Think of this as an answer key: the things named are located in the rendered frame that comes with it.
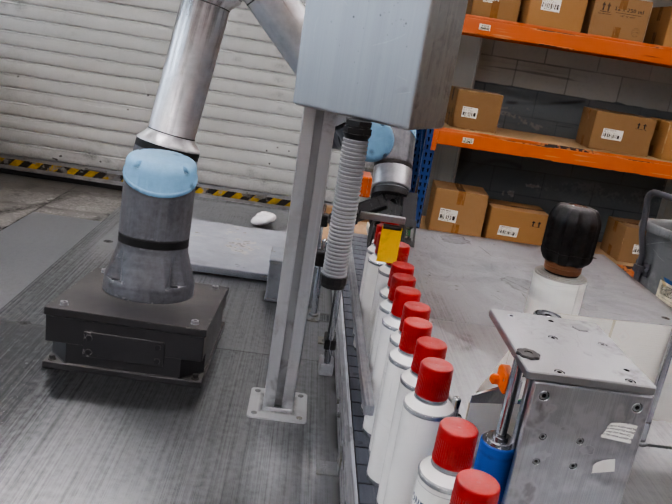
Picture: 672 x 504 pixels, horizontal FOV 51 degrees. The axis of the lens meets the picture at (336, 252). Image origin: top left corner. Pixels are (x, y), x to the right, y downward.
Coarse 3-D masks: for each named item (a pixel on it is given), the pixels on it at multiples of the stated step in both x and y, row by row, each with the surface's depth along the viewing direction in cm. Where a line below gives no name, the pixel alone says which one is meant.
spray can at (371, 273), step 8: (376, 248) 114; (376, 256) 114; (368, 264) 115; (376, 264) 113; (368, 272) 115; (376, 272) 114; (368, 280) 115; (368, 288) 115; (368, 296) 115; (360, 304) 117; (368, 304) 115; (368, 312) 116; (368, 320) 116
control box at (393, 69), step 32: (320, 0) 84; (352, 0) 82; (384, 0) 79; (416, 0) 77; (448, 0) 79; (320, 32) 85; (352, 32) 82; (384, 32) 80; (416, 32) 78; (448, 32) 81; (320, 64) 85; (352, 64) 83; (384, 64) 81; (416, 64) 78; (448, 64) 84; (320, 96) 86; (352, 96) 84; (384, 96) 81; (416, 96) 79; (448, 96) 86; (416, 128) 82
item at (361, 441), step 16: (352, 240) 183; (352, 320) 132; (352, 336) 124; (352, 352) 118; (352, 368) 112; (352, 384) 107; (352, 400) 102; (352, 416) 99; (368, 480) 84; (368, 496) 81
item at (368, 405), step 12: (348, 276) 133; (360, 312) 113; (360, 324) 108; (360, 336) 104; (360, 348) 100; (360, 360) 96; (360, 372) 94; (360, 384) 92; (372, 396) 87; (372, 408) 85
